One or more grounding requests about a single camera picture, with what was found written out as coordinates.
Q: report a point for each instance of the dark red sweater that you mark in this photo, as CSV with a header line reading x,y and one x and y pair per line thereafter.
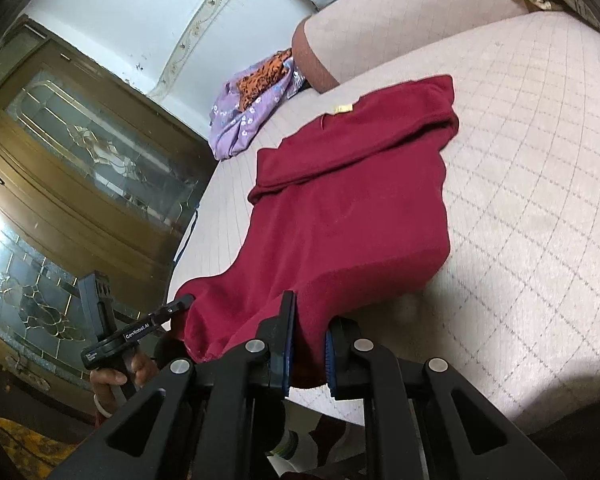
x,y
355,200

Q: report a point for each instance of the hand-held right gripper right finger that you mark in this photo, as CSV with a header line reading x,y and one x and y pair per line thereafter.
x,y
330,365

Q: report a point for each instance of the pink quilted bed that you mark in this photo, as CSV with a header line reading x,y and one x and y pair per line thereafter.
x,y
530,185

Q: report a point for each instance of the person's left hand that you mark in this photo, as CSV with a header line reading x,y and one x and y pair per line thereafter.
x,y
145,372

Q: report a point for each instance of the yellow patterned cloth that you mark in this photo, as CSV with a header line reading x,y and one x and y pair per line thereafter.
x,y
25,447

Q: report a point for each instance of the purple floral cloth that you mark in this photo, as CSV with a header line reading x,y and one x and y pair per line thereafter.
x,y
240,125

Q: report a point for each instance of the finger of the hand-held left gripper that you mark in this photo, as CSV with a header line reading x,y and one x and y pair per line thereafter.
x,y
177,306

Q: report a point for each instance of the brown-ended bolster pillow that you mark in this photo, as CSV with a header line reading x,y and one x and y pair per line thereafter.
x,y
380,25

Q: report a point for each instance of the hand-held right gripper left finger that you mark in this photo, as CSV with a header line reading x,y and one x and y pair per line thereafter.
x,y
290,345

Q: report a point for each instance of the orange black patterned cloth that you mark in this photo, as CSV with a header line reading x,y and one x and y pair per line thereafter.
x,y
262,80

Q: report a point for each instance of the wooden door with stained glass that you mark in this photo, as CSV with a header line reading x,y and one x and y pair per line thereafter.
x,y
80,185

